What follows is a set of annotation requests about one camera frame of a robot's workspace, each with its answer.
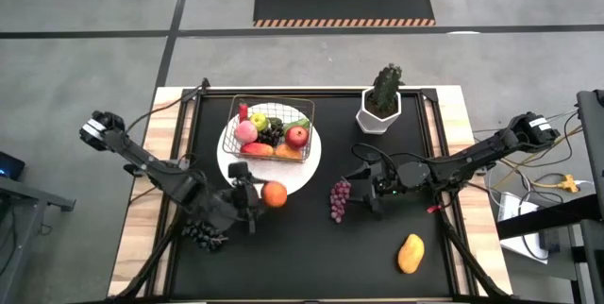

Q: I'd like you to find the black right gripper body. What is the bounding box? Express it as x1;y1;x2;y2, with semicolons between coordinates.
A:
370;160;428;196

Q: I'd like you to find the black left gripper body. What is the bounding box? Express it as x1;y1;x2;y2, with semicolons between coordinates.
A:
202;181;260;235

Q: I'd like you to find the round orange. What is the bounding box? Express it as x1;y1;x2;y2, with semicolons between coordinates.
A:
260;180;288;209

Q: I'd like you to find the purple grape bunch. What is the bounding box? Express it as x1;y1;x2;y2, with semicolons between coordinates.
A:
328;179;353;224

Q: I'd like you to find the red orange mango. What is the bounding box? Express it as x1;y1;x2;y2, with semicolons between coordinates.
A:
240;142;275;158

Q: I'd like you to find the large black grape bunch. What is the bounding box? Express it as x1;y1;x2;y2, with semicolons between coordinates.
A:
181;219;230;252

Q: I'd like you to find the orange oval fruit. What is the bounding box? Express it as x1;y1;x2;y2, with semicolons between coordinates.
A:
275;143;303;161

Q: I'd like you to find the small black grape bunch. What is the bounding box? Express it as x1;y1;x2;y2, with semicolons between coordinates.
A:
258;127;286;148

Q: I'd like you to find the pink peach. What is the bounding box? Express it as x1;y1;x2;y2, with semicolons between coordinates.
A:
234;120;260;144

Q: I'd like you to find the yellow mango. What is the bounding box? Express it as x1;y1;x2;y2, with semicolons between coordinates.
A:
396;232;426;276

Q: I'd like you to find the green apple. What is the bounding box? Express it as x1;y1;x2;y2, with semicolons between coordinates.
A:
249;112;270;133

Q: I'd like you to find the red apple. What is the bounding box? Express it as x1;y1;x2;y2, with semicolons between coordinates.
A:
285;126;310;150

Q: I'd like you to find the round white plate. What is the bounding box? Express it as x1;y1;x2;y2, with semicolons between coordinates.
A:
215;100;323;197

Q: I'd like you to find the white hexagonal plant pot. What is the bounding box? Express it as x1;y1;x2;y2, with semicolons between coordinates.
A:
355;87;403;135

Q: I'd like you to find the black table mat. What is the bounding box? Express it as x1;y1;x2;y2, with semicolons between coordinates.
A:
169;91;454;300

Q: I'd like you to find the green cactus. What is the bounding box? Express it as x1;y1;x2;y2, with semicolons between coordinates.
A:
371;62;405;112

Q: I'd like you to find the white box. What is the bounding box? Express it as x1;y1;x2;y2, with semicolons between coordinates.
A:
497;192;551;265

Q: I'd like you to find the black side table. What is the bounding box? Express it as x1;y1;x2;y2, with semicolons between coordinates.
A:
495;194;604;304

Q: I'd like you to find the yellow power splitter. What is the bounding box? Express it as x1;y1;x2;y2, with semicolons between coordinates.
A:
532;174;580;195

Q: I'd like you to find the black hazard-striped floor mat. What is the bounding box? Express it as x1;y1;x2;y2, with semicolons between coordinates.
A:
253;0;437;28

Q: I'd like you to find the grey metal table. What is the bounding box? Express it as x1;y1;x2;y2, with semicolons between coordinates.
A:
0;176;76;304

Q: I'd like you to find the blue-lit black device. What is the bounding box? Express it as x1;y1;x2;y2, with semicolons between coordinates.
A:
0;150;27;182

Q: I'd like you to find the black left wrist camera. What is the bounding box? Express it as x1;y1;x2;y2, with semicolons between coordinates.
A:
227;160;251;183

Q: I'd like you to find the metal wire basket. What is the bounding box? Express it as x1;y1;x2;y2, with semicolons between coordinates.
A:
221;94;316;163

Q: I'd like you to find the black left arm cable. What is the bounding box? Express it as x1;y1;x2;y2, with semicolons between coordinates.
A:
125;84;205;133

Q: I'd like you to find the yellow cable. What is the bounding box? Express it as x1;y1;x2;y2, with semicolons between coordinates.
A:
499;127;584;188

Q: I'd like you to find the grey cable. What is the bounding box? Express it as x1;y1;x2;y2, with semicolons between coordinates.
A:
546;109;579;124

